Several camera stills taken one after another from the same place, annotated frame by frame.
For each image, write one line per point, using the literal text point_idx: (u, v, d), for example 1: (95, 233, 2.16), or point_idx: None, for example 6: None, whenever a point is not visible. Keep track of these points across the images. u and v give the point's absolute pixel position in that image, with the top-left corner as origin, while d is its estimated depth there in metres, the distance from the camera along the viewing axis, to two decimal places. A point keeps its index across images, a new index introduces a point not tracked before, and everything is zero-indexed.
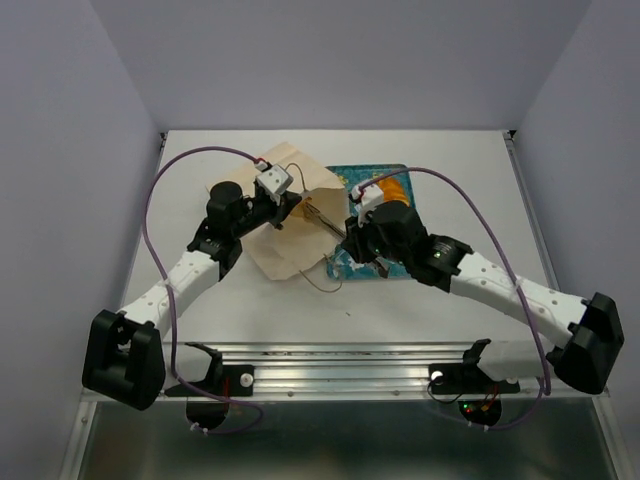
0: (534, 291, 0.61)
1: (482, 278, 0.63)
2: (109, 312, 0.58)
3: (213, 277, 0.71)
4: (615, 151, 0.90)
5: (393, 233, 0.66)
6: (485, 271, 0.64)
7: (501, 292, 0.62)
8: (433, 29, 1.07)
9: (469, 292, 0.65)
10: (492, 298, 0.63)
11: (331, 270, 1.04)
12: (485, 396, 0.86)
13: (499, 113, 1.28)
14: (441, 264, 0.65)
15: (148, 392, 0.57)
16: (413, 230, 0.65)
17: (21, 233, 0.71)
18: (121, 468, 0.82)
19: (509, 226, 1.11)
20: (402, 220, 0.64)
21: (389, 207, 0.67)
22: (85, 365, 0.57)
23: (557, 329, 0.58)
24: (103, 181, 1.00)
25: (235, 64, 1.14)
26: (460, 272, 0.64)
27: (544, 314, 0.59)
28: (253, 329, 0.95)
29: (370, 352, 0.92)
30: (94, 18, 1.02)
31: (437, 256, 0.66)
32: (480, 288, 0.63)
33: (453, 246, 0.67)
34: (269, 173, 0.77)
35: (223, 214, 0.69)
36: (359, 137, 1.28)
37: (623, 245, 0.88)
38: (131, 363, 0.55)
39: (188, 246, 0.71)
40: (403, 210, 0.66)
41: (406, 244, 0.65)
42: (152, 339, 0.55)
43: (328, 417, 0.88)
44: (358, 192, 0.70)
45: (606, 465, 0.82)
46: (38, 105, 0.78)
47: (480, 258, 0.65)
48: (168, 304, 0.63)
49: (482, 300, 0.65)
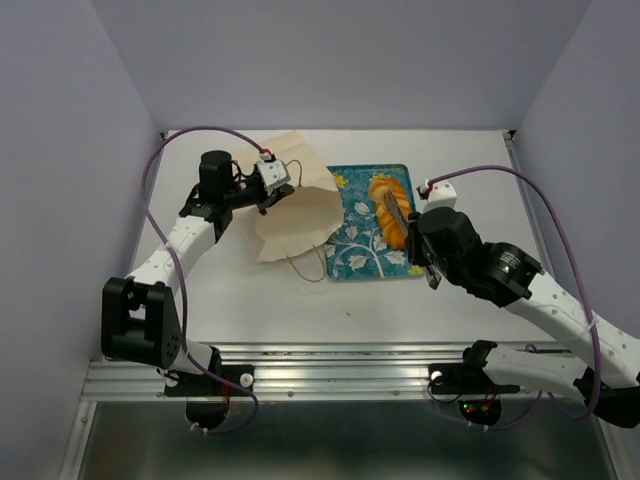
0: (607, 331, 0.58)
1: (554, 307, 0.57)
2: (118, 277, 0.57)
3: (209, 239, 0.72)
4: (614, 150, 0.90)
5: (443, 242, 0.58)
6: (555, 298, 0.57)
7: (573, 326, 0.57)
8: (432, 29, 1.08)
9: (531, 316, 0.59)
10: (558, 328, 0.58)
11: (331, 268, 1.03)
12: (485, 396, 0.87)
13: (499, 113, 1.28)
14: (503, 276, 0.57)
15: (169, 350, 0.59)
16: (466, 237, 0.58)
17: (20, 233, 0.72)
18: (121, 468, 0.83)
19: (508, 226, 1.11)
20: (453, 226, 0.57)
21: (441, 211, 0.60)
22: (102, 332, 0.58)
23: (623, 375, 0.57)
24: (103, 180, 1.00)
25: (235, 65, 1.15)
26: (530, 296, 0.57)
27: (613, 358, 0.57)
28: (249, 328, 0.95)
29: (370, 353, 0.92)
30: (94, 19, 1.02)
31: (500, 269, 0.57)
32: (549, 317, 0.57)
33: (516, 257, 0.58)
34: (270, 166, 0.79)
35: (215, 173, 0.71)
36: (359, 137, 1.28)
37: (624, 245, 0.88)
38: (149, 322, 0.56)
39: (180, 211, 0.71)
40: (453, 215, 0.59)
41: (460, 253, 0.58)
42: (166, 295, 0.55)
43: (328, 417, 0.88)
44: (428, 186, 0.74)
45: (605, 465, 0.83)
46: (38, 106, 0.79)
47: (549, 281, 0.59)
48: (174, 265, 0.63)
49: (539, 324, 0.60)
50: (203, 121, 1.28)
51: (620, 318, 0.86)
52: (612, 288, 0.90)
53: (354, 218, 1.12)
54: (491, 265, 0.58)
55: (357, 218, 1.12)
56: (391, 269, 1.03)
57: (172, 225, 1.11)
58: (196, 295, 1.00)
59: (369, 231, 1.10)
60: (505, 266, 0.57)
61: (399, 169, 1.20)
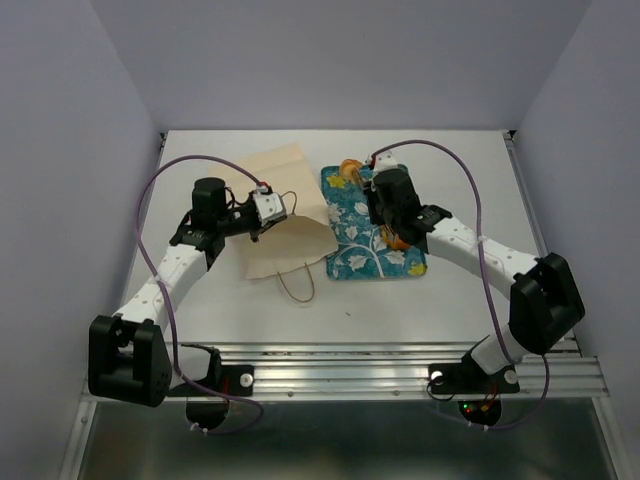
0: (494, 248, 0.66)
1: (452, 236, 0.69)
2: (104, 316, 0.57)
3: (201, 267, 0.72)
4: (614, 150, 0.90)
5: (386, 193, 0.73)
6: (456, 231, 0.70)
7: (464, 244, 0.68)
8: (432, 29, 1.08)
9: (443, 251, 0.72)
10: (456, 251, 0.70)
11: (331, 269, 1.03)
12: (486, 396, 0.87)
13: (499, 113, 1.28)
14: (423, 225, 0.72)
15: (159, 388, 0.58)
16: (405, 193, 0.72)
17: (20, 233, 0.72)
18: (121, 469, 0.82)
19: (508, 226, 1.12)
20: (396, 183, 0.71)
21: (391, 170, 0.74)
22: (90, 372, 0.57)
23: (503, 278, 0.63)
24: (103, 180, 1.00)
25: (235, 65, 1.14)
26: (433, 230, 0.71)
27: (496, 266, 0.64)
28: (245, 329, 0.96)
29: (370, 353, 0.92)
30: (94, 18, 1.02)
31: (420, 218, 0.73)
32: (449, 244, 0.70)
33: (436, 213, 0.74)
34: (266, 198, 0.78)
35: (207, 200, 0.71)
36: (359, 137, 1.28)
37: (622, 245, 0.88)
38: (136, 361, 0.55)
39: (171, 240, 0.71)
40: (399, 174, 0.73)
41: (397, 205, 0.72)
42: (154, 335, 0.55)
43: (328, 418, 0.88)
44: (371, 158, 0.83)
45: (606, 466, 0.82)
46: (37, 106, 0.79)
47: (455, 222, 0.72)
48: (163, 300, 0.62)
49: (452, 257, 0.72)
50: (203, 121, 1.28)
51: (621, 319, 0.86)
52: (611, 288, 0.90)
53: (353, 218, 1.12)
54: (416, 217, 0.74)
55: (357, 218, 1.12)
56: (390, 269, 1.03)
57: (172, 226, 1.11)
58: (196, 296, 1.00)
59: (369, 231, 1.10)
60: (427, 219, 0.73)
61: None
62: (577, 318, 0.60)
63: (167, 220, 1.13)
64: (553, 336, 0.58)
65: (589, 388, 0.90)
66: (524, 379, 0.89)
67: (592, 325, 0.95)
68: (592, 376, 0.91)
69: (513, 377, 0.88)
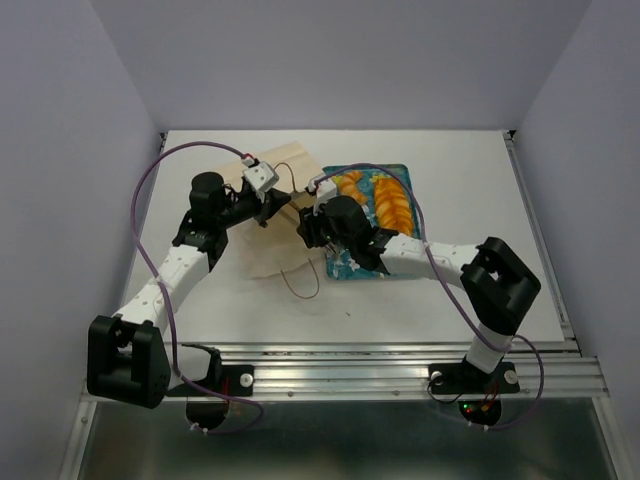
0: (439, 247, 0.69)
1: (402, 250, 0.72)
2: (104, 317, 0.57)
3: (203, 269, 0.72)
4: (614, 150, 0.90)
5: (341, 224, 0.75)
6: (405, 244, 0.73)
7: (413, 253, 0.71)
8: (432, 29, 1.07)
9: (398, 265, 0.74)
10: (409, 263, 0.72)
11: (331, 270, 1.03)
12: (485, 396, 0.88)
13: (500, 113, 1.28)
14: (374, 250, 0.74)
15: (156, 390, 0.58)
16: (358, 223, 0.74)
17: (20, 233, 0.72)
18: (120, 469, 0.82)
19: (508, 227, 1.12)
20: (349, 214, 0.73)
21: (341, 201, 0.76)
22: (88, 372, 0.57)
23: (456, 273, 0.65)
24: (102, 179, 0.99)
25: (234, 65, 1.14)
26: (385, 249, 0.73)
27: (445, 264, 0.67)
28: (247, 330, 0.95)
29: (370, 352, 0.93)
30: (94, 19, 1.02)
31: (373, 243, 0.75)
32: (400, 257, 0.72)
33: (386, 234, 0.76)
34: (255, 169, 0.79)
35: (205, 201, 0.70)
36: (359, 136, 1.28)
37: (622, 247, 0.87)
38: (135, 363, 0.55)
39: (174, 242, 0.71)
40: (351, 204, 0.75)
41: (351, 235, 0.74)
42: (154, 336, 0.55)
43: (329, 418, 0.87)
44: (314, 186, 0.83)
45: (606, 465, 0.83)
46: (37, 105, 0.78)
47: (403, 236, 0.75)
48: (163, 300, 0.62)
49: (408, 269, 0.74)
50: (203, 120, 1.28)
51: (621, 321, 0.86)
52: (613, 290, 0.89)
53: None
54: (370, 241, 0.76)
55: None
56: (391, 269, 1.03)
57: (173, 225, 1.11)
58: (197, 298, 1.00)
59: None
60: (378, 242, 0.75)
61: (399, 169, 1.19)
62: (536, 292, 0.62)
63: (167, 219, 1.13)
64: (517, 312, 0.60)
65: (589, 387, 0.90)
66: (525, 378, 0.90)
67: (591, 326, 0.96)
68: (592, 376, 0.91)
69: (513, 377, 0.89)
